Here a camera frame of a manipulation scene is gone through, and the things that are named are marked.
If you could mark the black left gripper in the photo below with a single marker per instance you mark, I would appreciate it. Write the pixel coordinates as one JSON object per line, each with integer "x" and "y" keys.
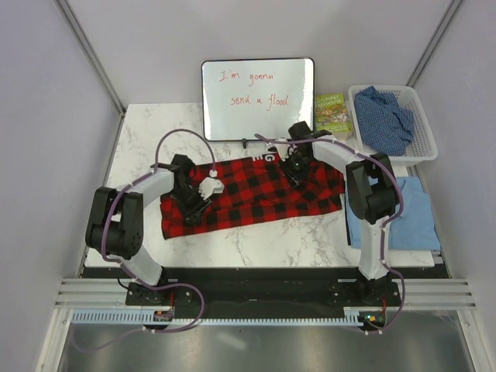
{"x": 193, "y": 215}

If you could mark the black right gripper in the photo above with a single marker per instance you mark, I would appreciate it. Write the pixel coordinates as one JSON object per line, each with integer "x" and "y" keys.
{"x": 295, "y": 178}

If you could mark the red black plaid shirt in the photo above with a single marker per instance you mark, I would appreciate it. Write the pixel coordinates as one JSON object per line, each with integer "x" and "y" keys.
{"x": 257, "y": 191}

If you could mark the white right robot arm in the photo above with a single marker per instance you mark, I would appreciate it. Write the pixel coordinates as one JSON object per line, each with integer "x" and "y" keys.
{"x": 372, "y": 192}

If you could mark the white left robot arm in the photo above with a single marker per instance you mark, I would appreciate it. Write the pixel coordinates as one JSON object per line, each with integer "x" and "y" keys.
{"x": 116, "y": 222}

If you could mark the green children's book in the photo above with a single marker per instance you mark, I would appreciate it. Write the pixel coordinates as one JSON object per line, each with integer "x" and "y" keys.
{"x": 331, "y": 115}

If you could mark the whiteboard with red writing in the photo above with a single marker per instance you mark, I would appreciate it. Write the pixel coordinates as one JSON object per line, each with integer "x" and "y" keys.
{"x": 241, "y": 98}

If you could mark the blue checkered shirt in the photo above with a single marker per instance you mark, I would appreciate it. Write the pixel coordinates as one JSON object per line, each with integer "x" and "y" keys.
{"x": 384, "y": 125}

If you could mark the white plastic basket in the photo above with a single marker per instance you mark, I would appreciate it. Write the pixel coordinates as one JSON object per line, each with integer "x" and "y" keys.
{"x": 423, "y": 146}

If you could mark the folded light blue shirt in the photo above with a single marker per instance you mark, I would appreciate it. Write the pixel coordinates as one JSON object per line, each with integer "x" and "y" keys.
{"x": 414, "y": 229}

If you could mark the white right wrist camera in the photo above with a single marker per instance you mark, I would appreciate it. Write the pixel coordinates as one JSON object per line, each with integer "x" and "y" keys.
{"x": 282, "y": 147}

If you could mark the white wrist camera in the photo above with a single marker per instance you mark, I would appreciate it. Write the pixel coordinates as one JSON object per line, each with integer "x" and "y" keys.
{"x": 282, "y": 147}
{"x": 210, "y": 186}

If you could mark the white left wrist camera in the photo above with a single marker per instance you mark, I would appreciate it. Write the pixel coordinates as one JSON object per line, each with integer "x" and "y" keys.
{"x": 210, "y": 186}

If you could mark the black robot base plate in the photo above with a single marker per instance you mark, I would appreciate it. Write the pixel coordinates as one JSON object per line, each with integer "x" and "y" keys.
{"x": 257, "y": 291}

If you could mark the white slotted cable duct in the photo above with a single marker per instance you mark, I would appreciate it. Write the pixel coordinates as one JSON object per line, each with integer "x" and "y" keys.
{"x": 150, "y": 317}

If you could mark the aluminium frame rail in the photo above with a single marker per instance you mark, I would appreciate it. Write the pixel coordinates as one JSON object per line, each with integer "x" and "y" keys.
{"x": 83, "y": 41}

